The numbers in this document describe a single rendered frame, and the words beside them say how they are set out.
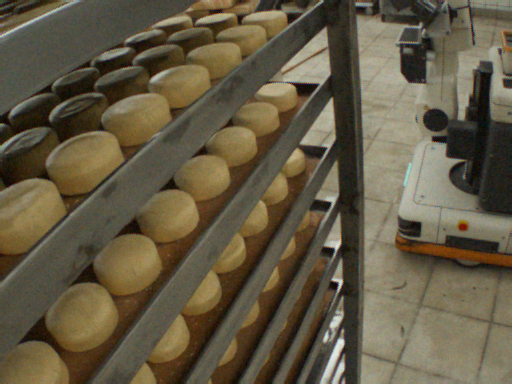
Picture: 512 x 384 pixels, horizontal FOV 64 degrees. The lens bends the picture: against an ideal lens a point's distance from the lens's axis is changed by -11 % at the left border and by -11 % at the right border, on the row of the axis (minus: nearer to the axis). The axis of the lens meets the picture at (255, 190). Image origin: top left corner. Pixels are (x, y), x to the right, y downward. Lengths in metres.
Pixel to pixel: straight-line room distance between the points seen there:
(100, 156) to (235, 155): 0.18
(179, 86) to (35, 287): 0.20
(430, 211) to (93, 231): 1.73
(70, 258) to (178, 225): 0.15
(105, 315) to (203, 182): 0.15
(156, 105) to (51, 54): 0.13
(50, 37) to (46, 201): 0.09
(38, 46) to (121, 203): 0.10
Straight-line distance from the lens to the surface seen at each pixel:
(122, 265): 0.33
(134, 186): 0.25
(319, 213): 0.65
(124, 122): 0.31
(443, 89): 1.81
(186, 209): 0.36
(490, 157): 1.75
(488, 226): 1.90
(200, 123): 0.30
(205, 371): 0.38
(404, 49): 1.74
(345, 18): 0.52
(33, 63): 0.20
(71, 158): 0.29
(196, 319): 0.42
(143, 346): 0.29
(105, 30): 0.23
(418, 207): 1.90
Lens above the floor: 1.45
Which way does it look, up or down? 35 degrees down
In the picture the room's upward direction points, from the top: 11 degrees counter-clockwise
